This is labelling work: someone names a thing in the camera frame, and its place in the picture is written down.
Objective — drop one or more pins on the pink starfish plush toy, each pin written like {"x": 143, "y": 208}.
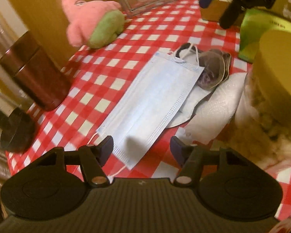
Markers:
{"x": 95, "y": 23}

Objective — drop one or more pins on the sheer grey curtain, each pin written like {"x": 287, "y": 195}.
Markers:
{"x": 7, "y": 36}

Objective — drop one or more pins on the dark brown wooden canister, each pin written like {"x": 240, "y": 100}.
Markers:
{"x": 35, "y": 73}

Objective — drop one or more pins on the gold lid nut jar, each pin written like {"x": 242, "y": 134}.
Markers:
{"x": 261, "y": 128}

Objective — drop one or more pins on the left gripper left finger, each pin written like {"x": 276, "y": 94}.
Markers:
{"x": 92, "y": 159}

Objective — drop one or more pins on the white mask with black straps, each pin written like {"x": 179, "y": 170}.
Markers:
{"x": 189, "y": 53}

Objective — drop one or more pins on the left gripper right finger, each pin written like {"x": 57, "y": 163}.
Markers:
{"x": 191, "y": 159}

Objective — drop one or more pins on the blue surgical mask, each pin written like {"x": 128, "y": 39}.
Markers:
{"x": 148, "y": 105}

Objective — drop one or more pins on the glass jar with dark base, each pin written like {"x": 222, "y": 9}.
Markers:
{"x": 17, "y": 129}

